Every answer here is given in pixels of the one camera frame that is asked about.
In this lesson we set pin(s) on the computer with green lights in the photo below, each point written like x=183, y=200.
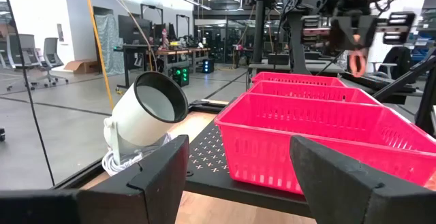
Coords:
x=181, y=76

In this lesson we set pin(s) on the grey office chair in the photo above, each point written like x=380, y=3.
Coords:
x=51, y=55
x=20, y=52

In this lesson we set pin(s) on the black office chair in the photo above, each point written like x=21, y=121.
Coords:
x=396, y=60

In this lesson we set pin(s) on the black monitor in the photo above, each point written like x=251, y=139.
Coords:
x=134, y=30

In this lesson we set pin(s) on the wooden top workbench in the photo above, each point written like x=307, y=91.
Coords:
x=180, y=51

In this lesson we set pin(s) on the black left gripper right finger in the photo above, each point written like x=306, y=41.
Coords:
x=340, y=196

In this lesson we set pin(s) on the black table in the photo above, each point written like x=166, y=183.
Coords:
x=272, y=66

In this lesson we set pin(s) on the orange rubber band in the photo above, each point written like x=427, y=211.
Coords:
x=352, y=65

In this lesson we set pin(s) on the brown cardboard box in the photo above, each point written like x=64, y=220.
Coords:
x=80, y=66

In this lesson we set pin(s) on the red plastic slotted basket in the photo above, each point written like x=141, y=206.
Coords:
x=272, y=149
x=306, y=88
x=296, y=76

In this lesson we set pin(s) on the grey fabric cover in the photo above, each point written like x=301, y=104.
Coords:
x=109, y=43

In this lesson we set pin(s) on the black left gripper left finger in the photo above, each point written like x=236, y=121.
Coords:
x=153, y=190

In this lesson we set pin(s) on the black caster wheel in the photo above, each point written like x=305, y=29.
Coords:
x=2, y=135

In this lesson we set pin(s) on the black perforated metal riser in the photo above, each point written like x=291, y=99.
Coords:
x=207, y=159

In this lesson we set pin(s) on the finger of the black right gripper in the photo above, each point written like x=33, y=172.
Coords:
x=342, y=30
x=366, y=28

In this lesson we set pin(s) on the white round spot lamp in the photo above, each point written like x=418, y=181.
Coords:
x=136, y=122

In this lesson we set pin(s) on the computer with blue lights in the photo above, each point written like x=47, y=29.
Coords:
x=207, y=65

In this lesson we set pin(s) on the black desk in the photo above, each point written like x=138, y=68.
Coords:
x=127, y=48

